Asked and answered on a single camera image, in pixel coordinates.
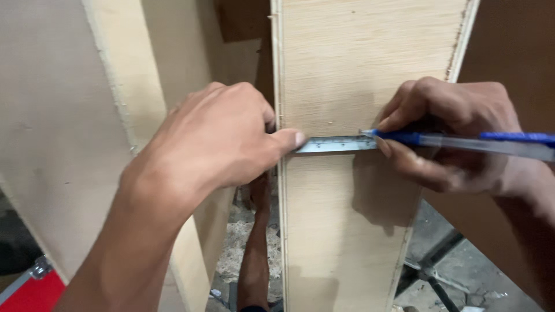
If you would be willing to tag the person's left hand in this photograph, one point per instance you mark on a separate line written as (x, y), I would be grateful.
(208, 138)

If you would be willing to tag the person's right hand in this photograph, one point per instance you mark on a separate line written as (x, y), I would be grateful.
(451, 130)

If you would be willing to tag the blue clear ballpoint pen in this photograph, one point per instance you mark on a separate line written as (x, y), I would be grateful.
(468, 142)

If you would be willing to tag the steel ruler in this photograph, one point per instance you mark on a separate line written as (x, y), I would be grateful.
(338, 144)

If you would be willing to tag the brown board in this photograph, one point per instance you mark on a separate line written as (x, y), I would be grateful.
(511, 52)

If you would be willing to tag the narrow plywood board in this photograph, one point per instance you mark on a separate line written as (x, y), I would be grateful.
(347, 86)

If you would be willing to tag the person's leg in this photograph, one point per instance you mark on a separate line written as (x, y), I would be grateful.
(256, 251)

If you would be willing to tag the large beige laminated panel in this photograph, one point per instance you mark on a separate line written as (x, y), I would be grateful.
(86, 108)

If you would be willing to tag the black metal stand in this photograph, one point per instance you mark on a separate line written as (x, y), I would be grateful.
(429, 268)

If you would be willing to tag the red metal-edged case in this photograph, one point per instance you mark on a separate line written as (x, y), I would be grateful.
(32, 292)

